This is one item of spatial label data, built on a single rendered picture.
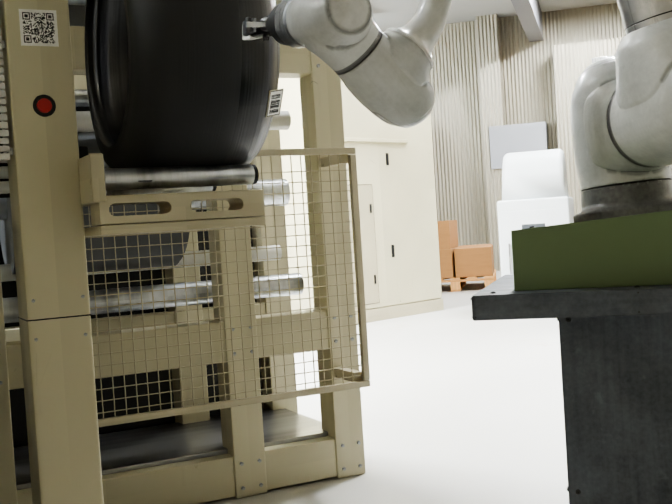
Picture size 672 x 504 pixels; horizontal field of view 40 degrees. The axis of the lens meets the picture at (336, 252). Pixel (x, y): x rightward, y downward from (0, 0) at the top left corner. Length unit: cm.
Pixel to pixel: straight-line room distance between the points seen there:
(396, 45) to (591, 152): 38
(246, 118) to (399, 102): 52
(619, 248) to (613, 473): 38
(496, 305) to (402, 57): 43
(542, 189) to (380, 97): 602
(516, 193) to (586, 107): 590
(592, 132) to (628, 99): 14
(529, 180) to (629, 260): 607
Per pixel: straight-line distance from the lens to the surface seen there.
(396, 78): 153
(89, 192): 194
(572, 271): 152
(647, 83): 147
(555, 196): 749
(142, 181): 198
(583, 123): 166
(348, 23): 145
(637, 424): 162
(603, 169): 164
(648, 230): 151
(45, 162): 202
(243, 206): 202
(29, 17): 206
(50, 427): 204
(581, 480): 165
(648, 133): 149
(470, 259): 1008
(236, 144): 201
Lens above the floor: 77
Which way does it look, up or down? 2 degrees down
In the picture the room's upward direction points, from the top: 4 degrees counter-clockwise
